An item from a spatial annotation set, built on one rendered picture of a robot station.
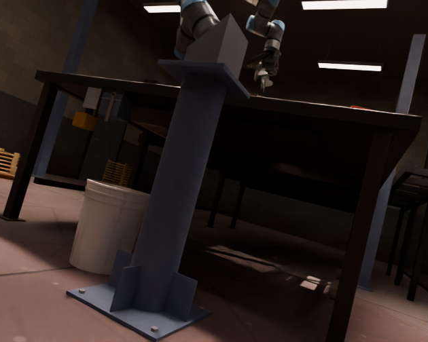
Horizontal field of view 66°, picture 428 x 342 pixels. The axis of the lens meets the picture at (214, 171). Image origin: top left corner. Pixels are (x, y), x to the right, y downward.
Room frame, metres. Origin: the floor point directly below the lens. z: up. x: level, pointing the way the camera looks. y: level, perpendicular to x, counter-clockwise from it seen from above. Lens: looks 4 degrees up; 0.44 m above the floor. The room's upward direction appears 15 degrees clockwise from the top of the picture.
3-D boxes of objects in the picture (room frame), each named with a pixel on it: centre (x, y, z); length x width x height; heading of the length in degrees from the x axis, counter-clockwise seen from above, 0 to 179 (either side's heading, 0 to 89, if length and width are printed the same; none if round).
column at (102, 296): (1.22, 0.12, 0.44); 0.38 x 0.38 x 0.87; 63
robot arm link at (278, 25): (1.63, -0.12, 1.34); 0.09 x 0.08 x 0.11; 102
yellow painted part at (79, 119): (1.82, 0.77, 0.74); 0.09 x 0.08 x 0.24; 66
